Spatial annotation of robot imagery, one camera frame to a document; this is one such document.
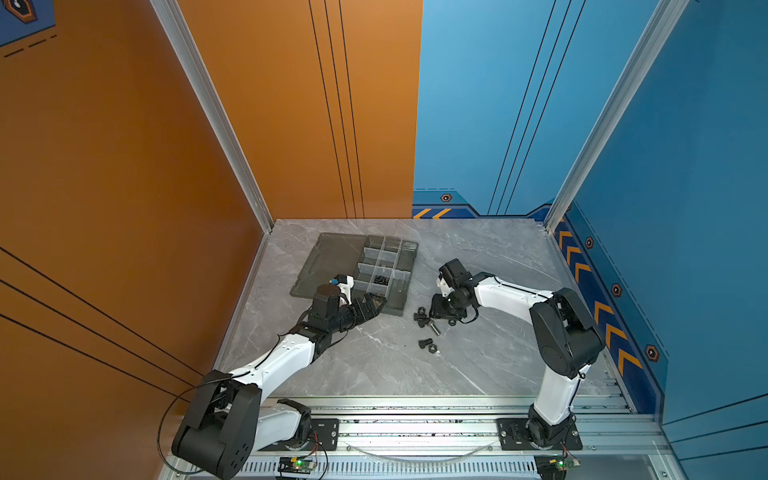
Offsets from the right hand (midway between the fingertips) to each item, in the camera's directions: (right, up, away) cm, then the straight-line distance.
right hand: (432, 314), depth 93 cm
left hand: (-16, +5, -9) cm, 19 cm away
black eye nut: (-16, +10, +8) cm, 21 cm away
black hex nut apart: (-1, -9, -6) cm, 11 cm away
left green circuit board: (-35, -31, -23) cm, 52 cm away
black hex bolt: (-4, -7, -5) cm, 10 cm away
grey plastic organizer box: (-18, +15, +8) cm, 25 cm away
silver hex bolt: (0, -4, -2) cm, 4 cm away
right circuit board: (+28, -30, -24) cm, 47 cm away
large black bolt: (-3, -1, +1) cm, 3 cm away
